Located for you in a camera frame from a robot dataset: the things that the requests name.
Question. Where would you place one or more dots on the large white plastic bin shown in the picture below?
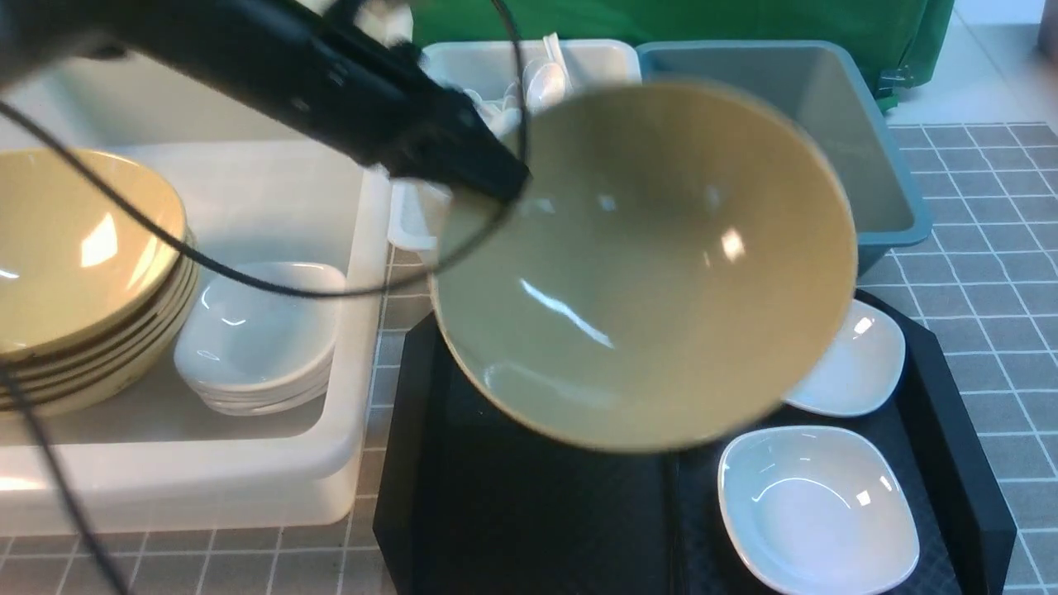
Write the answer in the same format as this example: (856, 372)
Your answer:
(154, 458)

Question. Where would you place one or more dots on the pile of white spoons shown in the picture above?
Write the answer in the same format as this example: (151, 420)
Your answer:
(543, 83)

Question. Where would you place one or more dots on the beige stacked bowl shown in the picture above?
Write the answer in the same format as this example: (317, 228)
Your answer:
(161, 335)
(157, 318)
(140, 376)
(157, 355)

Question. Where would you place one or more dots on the white square dish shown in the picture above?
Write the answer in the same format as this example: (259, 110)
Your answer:
(860, 370)
(816, 510)
(239, 339)

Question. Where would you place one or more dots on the white spoon bin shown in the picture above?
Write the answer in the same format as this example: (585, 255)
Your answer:
(487, 68)

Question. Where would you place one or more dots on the grey-blue chopstick bin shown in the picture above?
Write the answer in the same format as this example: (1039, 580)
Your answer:
(817, 84)

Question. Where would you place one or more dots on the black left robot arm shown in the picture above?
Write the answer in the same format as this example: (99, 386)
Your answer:
(329, 81)

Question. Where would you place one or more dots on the white dish stack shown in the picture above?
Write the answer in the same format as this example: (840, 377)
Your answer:
(259, 402)

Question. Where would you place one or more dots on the black serving tray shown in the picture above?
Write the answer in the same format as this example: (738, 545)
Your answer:
(470, 502)

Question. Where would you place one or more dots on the beige noodle bowl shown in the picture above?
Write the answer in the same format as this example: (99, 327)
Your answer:
(682, 256)

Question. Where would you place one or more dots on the beige bowl stack top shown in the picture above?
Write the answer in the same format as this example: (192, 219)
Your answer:
(72, 263)

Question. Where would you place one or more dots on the bottom beige stacked bowl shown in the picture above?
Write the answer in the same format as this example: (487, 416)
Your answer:
(140, 376)

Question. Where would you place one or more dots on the white square dish in bin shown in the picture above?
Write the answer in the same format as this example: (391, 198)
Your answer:
(239, 339)

